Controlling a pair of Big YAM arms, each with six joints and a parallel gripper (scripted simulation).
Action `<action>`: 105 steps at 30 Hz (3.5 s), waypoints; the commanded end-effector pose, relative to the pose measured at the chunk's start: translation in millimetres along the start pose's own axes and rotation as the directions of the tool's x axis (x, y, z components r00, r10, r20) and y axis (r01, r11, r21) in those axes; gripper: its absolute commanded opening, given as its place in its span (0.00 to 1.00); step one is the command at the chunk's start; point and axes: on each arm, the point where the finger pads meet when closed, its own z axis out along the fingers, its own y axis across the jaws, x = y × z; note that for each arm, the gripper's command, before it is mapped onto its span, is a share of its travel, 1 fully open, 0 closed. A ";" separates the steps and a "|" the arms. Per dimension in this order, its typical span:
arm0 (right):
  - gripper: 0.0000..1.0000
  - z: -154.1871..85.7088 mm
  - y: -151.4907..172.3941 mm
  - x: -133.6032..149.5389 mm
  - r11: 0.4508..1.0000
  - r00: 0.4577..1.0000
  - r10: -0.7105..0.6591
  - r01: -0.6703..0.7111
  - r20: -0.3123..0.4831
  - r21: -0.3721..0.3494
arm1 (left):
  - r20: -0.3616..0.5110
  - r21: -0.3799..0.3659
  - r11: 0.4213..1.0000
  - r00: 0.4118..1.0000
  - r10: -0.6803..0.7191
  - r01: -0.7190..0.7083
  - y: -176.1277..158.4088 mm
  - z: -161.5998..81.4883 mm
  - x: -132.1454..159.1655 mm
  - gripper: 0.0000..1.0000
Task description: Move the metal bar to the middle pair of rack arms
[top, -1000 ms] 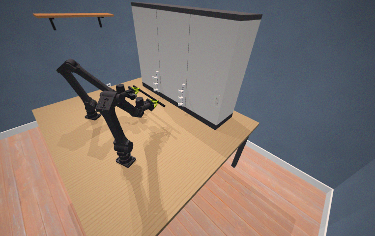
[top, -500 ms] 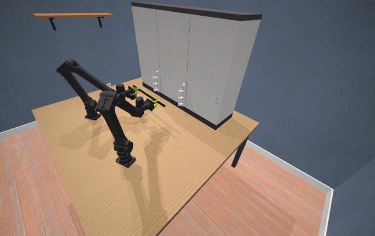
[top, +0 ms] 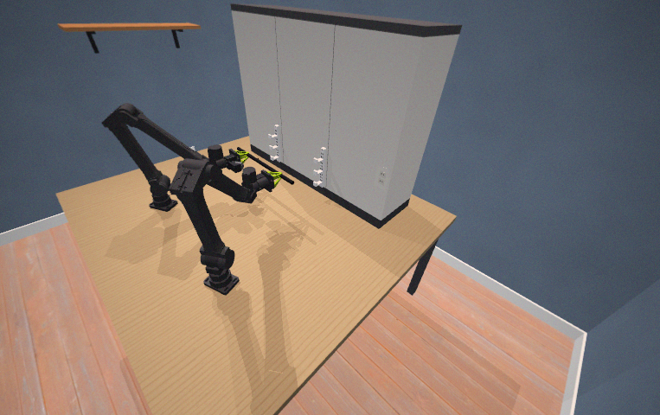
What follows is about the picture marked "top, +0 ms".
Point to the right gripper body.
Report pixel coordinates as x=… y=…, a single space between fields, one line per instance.
x=266 y=182

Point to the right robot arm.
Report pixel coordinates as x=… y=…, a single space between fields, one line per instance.
x=193 y=175

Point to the grey wall panel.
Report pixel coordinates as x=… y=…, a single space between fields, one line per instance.
x=366 y=88

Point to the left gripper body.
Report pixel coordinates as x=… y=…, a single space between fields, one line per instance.
x=233 y=152

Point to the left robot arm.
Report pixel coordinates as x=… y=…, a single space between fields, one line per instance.
x=117 y=124

